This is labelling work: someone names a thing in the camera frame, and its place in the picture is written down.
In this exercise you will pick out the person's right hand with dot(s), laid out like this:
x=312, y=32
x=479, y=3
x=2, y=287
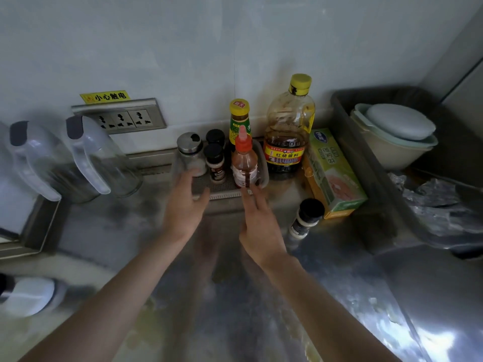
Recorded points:
x=262, y=231

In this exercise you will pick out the person's left hand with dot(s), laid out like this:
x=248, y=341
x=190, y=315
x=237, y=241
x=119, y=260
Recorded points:
x=184, y=211

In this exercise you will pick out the person's right thumb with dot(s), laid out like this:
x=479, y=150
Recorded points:
x=245, y=197

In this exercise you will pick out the person's left thumb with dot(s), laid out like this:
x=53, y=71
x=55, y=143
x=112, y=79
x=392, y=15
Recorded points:
x=203, y=197

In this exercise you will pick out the person's left forearm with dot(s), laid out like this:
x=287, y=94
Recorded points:
x=109, y=305

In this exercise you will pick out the person's right forearm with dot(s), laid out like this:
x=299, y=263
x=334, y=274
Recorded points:
x=320, y=316

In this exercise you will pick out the clear plastic tray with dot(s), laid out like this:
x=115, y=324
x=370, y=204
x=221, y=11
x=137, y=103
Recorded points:
x=226, y=190

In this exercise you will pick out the orange-capped hot sauce bottle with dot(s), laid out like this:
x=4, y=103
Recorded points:
x=244, y=162

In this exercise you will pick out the glass shaker with metal lid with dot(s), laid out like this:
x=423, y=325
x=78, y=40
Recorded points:
x=190, y=146

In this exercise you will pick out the black-lidded clear spice jar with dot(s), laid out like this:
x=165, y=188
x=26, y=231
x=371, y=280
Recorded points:
x=306, y=218

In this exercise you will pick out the large yellow-capped sauce bottle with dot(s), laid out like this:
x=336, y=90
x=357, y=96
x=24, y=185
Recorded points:
x=288, y=135

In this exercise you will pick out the yellow-capped green label bottle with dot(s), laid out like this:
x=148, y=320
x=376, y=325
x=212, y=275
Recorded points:
x=239, y=118

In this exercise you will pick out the green and yellow wrap box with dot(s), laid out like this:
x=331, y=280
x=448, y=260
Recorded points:
x=334, y=173

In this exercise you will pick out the grey plastic bin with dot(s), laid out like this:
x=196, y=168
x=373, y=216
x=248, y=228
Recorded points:
x=381, y=199

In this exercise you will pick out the yellow warning sticker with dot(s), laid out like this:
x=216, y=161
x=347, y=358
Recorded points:
x=105, y=96

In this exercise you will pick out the beige bowl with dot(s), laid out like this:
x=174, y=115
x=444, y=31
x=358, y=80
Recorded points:
x=392, y=154

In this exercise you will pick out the pale blue plate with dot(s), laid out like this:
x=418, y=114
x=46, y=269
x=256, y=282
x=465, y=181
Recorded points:
x=400, y=122

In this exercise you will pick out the pale blue bowl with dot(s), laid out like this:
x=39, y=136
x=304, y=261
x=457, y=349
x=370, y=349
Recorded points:
x=428, y=142

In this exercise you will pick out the crumpled clear plastic bag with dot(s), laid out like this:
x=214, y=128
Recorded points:
x=437, y=207

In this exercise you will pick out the white rounded container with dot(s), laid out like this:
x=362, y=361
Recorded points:
x=30, y=295

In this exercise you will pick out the grey wall socket strip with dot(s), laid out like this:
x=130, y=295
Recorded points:
x=120, y=117

